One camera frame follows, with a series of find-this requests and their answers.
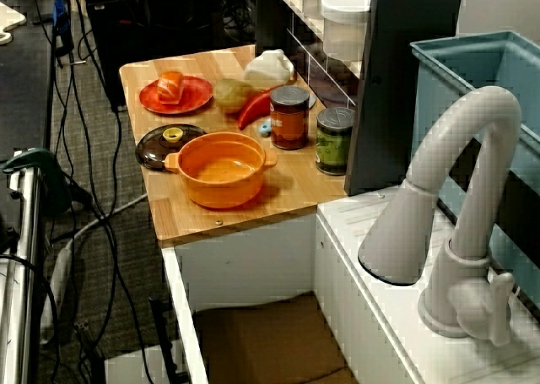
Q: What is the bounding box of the black desk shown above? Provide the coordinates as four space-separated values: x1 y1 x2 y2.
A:
0 0 57 153

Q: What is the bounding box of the dark lid yellow knob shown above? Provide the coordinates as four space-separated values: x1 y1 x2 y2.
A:
135 124 208 173

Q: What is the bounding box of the green label toy can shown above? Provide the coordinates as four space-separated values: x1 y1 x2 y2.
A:
316 106 355 176

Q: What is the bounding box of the red plate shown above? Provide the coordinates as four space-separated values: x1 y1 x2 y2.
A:
139 75 214 116

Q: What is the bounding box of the black looped cable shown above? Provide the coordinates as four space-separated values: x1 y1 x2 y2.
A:
0 252 61 384

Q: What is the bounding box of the brown cardboard sheet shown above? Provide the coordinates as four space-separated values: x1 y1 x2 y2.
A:
192 295 359 384

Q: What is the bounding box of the grey toy faucet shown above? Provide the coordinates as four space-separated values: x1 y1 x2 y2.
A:
357 85 523 346

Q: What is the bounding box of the metal rail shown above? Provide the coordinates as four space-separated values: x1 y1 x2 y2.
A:
0 149 42 384

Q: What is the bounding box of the blue cable connector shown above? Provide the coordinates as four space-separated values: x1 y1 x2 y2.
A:
53 0 71 35

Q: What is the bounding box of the red chili pepper toy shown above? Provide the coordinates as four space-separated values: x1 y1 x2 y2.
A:
237 86 282 131

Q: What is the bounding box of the white toy milk jug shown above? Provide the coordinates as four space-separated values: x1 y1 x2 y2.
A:
242 49 296 90

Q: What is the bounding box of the large white lidded jar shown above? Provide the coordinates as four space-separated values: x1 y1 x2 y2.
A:
320 0 372 61

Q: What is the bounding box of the yellow-green toy pear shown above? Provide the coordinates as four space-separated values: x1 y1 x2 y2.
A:
213 78 258 115

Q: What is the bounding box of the long black cable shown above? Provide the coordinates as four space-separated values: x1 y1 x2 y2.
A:
69 0 155 384

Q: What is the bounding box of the white cutting board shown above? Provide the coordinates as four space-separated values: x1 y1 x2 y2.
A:
0 2 28 46

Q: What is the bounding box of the orange bread piece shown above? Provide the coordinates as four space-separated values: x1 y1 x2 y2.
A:
157 71 185 105

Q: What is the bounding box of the black shelf unit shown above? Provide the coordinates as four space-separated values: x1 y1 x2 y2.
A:
255 0 368 109

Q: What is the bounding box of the orange plastic pot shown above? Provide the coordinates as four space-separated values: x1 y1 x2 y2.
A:
164 131 278 210

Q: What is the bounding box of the white power strip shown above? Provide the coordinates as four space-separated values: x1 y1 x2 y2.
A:
40 238 75 347

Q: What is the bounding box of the white box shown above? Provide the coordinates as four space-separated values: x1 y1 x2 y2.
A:
104 344 186 384

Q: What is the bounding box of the thin black cable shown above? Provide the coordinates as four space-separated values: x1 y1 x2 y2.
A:
33 0 85 216

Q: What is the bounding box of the white toy sink unit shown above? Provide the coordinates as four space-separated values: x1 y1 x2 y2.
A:
161 185 540 384

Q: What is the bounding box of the green clamp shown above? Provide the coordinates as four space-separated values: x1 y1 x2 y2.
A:
2 147 73 216

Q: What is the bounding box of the grey power cable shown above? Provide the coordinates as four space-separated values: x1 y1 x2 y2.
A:
62 193 149 250

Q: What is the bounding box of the dark grey upright panel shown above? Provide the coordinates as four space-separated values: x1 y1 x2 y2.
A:
343 0 464 197

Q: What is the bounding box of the teal plastic bin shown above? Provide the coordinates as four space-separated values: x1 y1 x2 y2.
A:
409 30 540 305

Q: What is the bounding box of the black stand rod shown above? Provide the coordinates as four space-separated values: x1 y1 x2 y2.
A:
148 295 186 384

